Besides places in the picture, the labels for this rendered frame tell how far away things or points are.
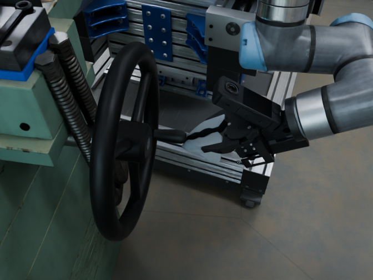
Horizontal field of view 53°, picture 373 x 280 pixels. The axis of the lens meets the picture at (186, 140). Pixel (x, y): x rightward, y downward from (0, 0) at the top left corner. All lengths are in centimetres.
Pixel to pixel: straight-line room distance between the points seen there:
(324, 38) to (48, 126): 42
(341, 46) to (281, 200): 94
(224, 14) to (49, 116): 53
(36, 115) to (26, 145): 5
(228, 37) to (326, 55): 35
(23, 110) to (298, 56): 40
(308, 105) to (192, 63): 64
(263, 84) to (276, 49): 98
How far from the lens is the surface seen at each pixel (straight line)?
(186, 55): 115
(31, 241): 72
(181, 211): 141
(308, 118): 57
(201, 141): 64
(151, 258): 134
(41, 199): 72
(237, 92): 57
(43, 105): 47
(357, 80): 58
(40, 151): 50
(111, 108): 42
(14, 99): 47
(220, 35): 91
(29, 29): 46
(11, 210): 64
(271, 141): 63
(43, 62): 46
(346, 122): 57
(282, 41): 59
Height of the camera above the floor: 124
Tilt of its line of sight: 50 degrees down
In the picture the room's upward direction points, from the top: straight up
